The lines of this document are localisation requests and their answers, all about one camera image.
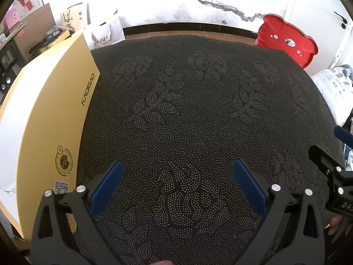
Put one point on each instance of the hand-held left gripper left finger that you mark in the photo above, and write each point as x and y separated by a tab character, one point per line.
106	187

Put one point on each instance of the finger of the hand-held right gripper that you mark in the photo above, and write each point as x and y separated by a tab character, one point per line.
324	157
343	134

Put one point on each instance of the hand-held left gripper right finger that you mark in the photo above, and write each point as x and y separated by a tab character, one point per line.
249	185

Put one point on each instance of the yellow box with white inside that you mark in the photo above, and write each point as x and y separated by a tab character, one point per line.
55	102

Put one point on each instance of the person's right hand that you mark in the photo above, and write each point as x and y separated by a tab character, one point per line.
335	225

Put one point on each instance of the person's left hand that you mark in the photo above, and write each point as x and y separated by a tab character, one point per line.
162	262

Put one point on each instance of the white printed sack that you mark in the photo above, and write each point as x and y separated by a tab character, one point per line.
335	91

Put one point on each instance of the black dotted tablecloth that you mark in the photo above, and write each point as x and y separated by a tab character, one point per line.
193	102

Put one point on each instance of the red bear-shaped stool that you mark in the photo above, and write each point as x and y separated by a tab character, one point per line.
286	40

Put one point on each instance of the white door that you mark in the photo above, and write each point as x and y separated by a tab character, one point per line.
317	11

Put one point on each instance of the black speaker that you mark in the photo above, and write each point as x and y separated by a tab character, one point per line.
5	80

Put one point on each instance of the white paper shopping bag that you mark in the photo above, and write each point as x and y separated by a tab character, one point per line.
103	34

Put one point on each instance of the yellow and black box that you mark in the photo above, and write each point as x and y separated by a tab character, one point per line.
58	40

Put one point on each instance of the large brown cardboard box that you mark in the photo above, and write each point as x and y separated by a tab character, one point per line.
33	30

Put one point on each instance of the brown paper bag with drawing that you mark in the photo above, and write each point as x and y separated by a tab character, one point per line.
73	16

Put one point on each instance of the pink box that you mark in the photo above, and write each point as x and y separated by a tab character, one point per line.
13	18

